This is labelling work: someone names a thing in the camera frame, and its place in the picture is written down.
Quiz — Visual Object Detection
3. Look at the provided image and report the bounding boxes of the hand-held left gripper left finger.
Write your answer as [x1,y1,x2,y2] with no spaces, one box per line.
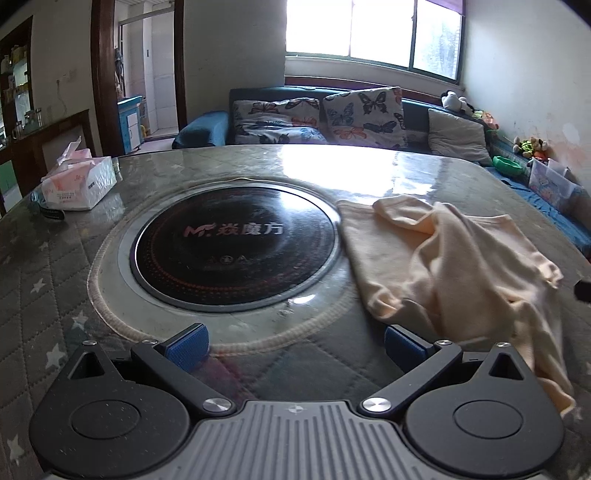
[68,323,234,417]

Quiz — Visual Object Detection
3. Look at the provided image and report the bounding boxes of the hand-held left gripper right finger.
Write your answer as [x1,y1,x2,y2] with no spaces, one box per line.
[359,324,537,417]

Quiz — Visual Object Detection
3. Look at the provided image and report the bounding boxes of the cream knit garment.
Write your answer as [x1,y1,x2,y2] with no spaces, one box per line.
[336,194,578,416]

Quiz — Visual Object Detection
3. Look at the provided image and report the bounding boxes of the clear plastic storage box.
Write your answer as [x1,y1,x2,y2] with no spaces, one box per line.
[527,157,580,213]

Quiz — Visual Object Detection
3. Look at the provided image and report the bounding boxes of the round black induction cooktop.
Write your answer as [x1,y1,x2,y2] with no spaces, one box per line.
[117,181,347,319]

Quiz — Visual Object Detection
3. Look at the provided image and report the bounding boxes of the green plastic bowl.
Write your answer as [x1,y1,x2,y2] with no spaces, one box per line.
[492,156,526,176]

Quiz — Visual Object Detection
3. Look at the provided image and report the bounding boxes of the colourful plush toys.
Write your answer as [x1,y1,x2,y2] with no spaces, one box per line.
[513,136,550,160]

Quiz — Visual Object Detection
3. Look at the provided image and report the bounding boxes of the white tissue box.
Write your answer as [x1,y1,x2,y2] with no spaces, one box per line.
[41,142,117,211]

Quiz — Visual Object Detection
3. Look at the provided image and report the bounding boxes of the green and orange toy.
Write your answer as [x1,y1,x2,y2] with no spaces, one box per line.
[473,110,500,133]

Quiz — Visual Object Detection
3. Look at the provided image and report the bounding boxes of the plain grey pillow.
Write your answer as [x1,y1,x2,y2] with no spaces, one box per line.
[427,108,494,167]

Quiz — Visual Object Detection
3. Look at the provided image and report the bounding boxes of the blue sofa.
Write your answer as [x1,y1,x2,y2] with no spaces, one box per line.
[172,85,591,259]

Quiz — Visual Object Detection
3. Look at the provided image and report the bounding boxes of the panda plush toy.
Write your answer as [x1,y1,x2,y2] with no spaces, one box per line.
[440,90,475,116]

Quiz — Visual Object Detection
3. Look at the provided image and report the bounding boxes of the small blue cabinet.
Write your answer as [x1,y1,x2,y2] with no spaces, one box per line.
[117,95,145,155]

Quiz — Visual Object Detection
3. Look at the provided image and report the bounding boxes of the butterfly print pillow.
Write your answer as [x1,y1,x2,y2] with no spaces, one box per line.
[322,87,408,149]
[231,98,328,146]

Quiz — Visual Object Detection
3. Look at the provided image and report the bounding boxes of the dark wooden cabinet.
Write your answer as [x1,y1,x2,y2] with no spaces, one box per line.
[0,16,96,217]

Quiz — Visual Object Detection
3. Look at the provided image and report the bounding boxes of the window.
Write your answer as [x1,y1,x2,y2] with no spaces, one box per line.
[285,0,465,81]

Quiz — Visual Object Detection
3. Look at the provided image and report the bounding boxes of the dark wooden door frame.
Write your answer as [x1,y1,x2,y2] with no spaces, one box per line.
[91,0,188,158]

